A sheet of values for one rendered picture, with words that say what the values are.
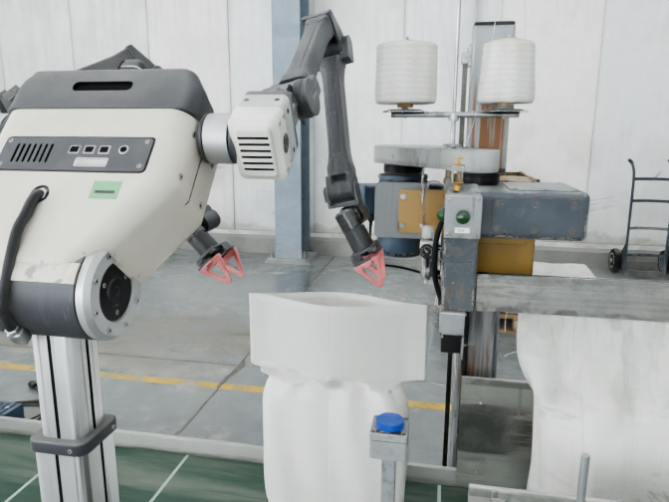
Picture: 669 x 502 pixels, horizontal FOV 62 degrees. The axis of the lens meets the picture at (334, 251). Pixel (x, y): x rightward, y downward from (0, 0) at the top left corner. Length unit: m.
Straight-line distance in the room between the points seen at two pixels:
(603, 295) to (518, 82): 0.56
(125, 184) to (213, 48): 6.06
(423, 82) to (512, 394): 0.94
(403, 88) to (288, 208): 4.82
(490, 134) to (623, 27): 5.05
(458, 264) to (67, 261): 0.77
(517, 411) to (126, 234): 1.27
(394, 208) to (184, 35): 5.73
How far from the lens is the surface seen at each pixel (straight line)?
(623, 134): 6.65
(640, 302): 1.51
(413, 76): 1.49
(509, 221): 1.25
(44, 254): 0.97
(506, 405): 1.80
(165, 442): 2.12
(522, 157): 6.45
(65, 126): 1.11
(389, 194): 1.62
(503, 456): 1.88
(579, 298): 1.47
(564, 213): 1.26
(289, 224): 6.25
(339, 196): 1.37
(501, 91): 1.50
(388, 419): 1.25
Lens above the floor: 1.46
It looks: 12 degrees down
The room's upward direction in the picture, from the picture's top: straight up
